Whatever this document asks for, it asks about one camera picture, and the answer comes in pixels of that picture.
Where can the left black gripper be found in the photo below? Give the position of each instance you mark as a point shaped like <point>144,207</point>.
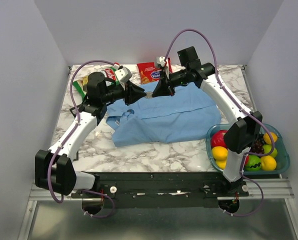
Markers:
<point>127,91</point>

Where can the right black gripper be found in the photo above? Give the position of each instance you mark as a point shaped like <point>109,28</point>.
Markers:
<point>161,89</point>

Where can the light blue shirt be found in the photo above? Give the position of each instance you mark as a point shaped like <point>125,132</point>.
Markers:
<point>186,116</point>

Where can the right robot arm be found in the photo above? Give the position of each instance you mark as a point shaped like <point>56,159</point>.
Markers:
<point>244,124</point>

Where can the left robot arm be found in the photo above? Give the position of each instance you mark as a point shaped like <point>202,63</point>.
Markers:
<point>54,170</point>

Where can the red candy bag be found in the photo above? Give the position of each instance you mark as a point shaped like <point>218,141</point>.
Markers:
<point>149,71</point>

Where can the green chips bag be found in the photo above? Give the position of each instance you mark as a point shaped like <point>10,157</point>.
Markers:
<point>96,82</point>

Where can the red dragon fruit toy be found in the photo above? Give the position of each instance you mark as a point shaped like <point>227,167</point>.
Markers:
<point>217,140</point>

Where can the yellow lemon upper left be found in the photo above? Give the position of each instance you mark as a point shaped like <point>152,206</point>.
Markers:
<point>219,153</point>

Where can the yellow lemon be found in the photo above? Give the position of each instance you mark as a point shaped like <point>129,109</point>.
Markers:
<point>270,138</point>
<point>268,163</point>
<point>221,164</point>
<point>219,153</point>

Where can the yellow lemon lower left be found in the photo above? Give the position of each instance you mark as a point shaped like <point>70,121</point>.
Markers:
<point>221,164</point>

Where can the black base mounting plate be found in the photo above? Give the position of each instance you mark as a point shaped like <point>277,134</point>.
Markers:
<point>146,190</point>

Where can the red apple toy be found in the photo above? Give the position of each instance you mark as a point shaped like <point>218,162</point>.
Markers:
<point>246,160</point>

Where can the dark purple grape bunch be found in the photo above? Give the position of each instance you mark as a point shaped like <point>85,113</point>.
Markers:
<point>258,145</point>

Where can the yellow lemon back right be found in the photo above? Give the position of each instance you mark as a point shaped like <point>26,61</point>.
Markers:
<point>270,138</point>

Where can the green lime lower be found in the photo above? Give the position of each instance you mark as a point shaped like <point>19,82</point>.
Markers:
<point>253,164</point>

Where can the green lime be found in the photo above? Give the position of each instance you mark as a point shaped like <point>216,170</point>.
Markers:
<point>267,148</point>
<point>253,164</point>

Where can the green lime upper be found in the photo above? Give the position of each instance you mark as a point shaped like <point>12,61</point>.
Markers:
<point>267,148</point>

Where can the teal plastic fruit container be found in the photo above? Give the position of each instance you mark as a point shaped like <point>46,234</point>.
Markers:
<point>282,158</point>

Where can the yellow lemon front right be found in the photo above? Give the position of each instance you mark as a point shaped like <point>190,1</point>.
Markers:
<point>268,163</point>

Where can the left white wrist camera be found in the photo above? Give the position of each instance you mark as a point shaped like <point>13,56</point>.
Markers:
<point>123,74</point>

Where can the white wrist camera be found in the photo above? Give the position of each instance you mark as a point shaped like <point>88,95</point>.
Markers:
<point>123,74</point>
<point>163,64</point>

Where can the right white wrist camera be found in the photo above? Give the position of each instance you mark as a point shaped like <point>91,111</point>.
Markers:
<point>163,64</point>

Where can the black double frame stand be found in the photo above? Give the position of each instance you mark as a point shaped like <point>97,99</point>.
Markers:
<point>74,114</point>

